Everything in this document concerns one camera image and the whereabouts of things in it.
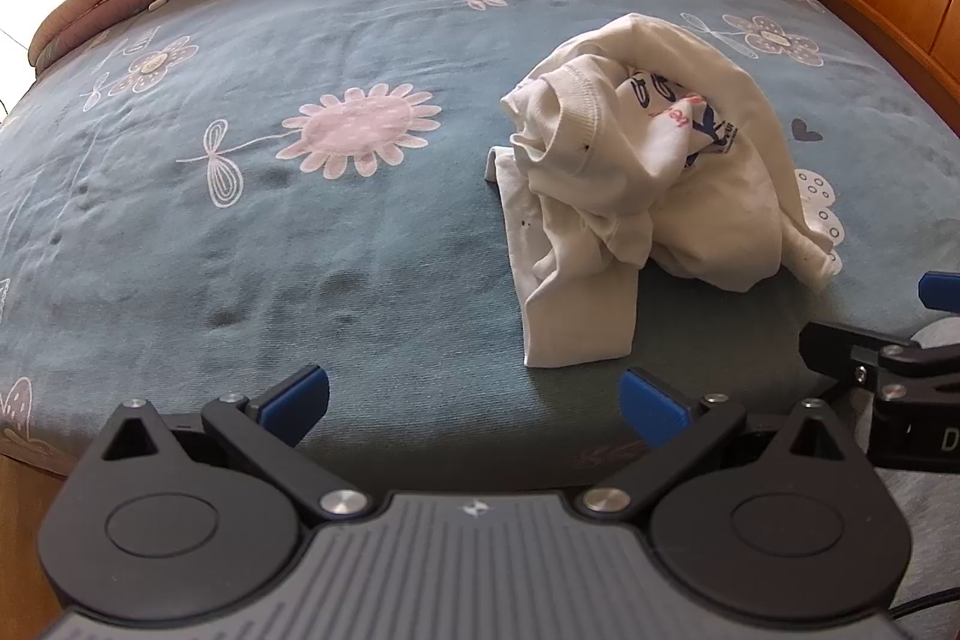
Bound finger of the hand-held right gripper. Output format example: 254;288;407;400
919;271;960;311
799;321;960;386

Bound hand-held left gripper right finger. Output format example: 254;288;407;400
577;366;871;525

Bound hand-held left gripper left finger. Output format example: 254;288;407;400
94;364;376;525

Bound white long-sleeved printed shirt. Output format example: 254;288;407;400
486;12;839;371

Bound blue floral bed sheet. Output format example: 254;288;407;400
0;0;960;487

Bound black cable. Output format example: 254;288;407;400
885;597;960;621

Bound wooden bed frame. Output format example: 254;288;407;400
0;449;87;640

